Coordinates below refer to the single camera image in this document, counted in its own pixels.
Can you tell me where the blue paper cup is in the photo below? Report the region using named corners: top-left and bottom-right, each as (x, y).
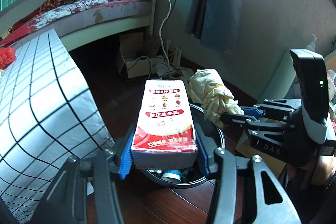
top-left (161, 170), bottom-right (182, 183)

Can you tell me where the black round trash bin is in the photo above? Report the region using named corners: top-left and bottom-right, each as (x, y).
top-left (141, 103), bottom-right (226, 189)

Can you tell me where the beige cloth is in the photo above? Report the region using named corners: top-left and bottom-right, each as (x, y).
top-left (187, 69), bottom-right (244, 128)

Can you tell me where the red patterned blanket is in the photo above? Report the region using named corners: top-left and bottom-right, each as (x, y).
top-left (0, 0), bottom-right (100, 42)

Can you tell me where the person's right hand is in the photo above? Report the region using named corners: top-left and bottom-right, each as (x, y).
top-left (286, 154), bottom-right (336, 188)

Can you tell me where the white black grid tablecloth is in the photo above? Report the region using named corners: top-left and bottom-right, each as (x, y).
top-left (1, 30), bottom-right (114, 223)

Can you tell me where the cardboard box under bed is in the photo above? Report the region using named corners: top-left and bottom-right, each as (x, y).
top-left (117, 32), bottom-right (160, 79)

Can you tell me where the red plastic bag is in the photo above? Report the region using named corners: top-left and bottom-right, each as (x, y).
top-left (0, 47), bottom-right (16, 70)

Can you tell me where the white cable on wall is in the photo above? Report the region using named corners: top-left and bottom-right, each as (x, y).
top-left (150, 0), bottom-right (174, 77)

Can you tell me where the bed with floral sheet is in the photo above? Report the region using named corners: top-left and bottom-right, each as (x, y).
top-left (1, 0), bottom-right (154, 51)

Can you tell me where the red white milk carton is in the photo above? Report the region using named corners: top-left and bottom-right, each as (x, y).
top-left (131, 80), bottom-right (198, 170)

